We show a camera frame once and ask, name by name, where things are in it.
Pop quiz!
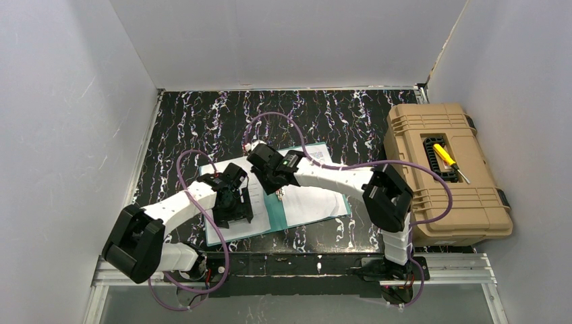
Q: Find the white printed paper sheet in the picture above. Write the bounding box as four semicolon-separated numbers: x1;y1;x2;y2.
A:
207;157;270;242

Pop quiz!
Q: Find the teal paper folder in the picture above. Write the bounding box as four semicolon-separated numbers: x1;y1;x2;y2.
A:
204;142;333;246

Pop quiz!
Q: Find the white printed paper stack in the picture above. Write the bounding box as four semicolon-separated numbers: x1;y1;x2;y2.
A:
281;147;349;228

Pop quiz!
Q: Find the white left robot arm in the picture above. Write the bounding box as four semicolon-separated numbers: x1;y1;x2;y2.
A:
102;163;254;284

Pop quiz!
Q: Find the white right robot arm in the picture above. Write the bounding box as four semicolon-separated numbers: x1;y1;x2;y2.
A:
244;141;413;266

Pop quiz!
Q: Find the metal folder clip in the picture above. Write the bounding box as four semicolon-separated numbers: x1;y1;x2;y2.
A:
275;188;285;201

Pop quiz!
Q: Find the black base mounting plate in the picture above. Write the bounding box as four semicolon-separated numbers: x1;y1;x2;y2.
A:
163;251;430;300

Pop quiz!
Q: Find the tan plastic toolbox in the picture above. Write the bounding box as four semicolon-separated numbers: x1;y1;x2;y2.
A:
384;103;513;246

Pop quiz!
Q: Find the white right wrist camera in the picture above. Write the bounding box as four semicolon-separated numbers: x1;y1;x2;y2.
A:
243;140;265;153

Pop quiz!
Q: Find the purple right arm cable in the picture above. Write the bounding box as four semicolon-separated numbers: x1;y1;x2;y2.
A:
242;111;454;309

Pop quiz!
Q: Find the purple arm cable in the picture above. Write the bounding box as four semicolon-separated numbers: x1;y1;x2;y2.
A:
147;149;231;313
242;111;454;309

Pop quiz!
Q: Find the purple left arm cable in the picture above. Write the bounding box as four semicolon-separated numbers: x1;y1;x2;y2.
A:
147;149;231;313

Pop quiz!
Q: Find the yellow handled screwdriver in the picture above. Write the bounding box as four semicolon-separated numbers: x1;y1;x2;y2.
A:
432;143;471;184

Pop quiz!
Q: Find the aluminium frame rail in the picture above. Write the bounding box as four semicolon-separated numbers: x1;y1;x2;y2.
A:
83;252;509;323

